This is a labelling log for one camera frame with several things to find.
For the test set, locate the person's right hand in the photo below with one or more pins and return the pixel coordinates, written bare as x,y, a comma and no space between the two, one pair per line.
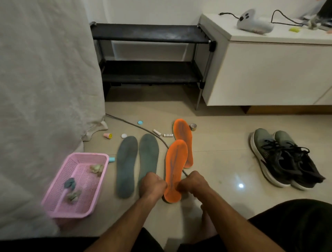
195,184

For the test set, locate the person's left hand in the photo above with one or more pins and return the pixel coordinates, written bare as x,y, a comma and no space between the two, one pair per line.
151,185

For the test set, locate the person's right fingers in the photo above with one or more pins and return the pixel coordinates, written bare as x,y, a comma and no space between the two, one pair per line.
182,186

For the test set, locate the person's left fingers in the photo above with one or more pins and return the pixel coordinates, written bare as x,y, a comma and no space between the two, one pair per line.
163,186

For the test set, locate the orange shoe insole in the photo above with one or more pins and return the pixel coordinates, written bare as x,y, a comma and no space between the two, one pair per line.
184,135
175,161

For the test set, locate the person's left forearm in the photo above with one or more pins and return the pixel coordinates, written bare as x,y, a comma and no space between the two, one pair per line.
124,225

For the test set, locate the person's right forearm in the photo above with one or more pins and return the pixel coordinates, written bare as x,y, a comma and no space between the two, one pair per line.
233,225

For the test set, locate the gray shoe insole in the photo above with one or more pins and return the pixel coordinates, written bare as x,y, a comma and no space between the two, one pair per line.
148,153
126,166

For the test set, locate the white battery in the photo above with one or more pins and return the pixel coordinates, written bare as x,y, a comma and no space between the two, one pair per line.
168,135
157,132

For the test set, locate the small teal plastic piece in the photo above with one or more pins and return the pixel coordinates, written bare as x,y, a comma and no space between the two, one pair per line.
111,159

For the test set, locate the small tape roll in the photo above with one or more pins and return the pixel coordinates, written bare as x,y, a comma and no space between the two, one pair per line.
193,127

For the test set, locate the white bottle cap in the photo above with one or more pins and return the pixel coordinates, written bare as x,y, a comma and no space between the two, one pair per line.
124,135

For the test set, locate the crumpled pale paper wad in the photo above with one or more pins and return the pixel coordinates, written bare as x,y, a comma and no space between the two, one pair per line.
96,169
73,196

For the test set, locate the pink and yellow small toy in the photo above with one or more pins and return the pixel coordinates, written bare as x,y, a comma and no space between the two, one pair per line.
107,135

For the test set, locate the pink plastic basket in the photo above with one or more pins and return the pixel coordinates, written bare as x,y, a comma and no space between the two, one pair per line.
85,192

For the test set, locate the gray black sneaker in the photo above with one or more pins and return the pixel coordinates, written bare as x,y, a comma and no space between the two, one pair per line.
303,168
264,153

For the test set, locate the small blue cloth piece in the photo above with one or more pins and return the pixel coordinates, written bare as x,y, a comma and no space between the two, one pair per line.
70,183

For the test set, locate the black shorts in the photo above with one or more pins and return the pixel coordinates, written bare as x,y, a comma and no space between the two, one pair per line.
295,225

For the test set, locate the white cabinet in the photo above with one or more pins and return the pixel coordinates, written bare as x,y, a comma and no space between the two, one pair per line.
264,72

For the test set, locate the white bed sheet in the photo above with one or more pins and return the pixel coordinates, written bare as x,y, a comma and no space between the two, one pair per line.
44,90

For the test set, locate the black shoe rack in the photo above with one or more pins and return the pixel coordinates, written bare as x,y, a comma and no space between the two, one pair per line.
150,33

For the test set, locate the white handheld controller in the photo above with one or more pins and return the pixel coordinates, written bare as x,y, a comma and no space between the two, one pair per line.
253,24

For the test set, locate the small yellow-green object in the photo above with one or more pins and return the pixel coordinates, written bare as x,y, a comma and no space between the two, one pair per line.
294,29

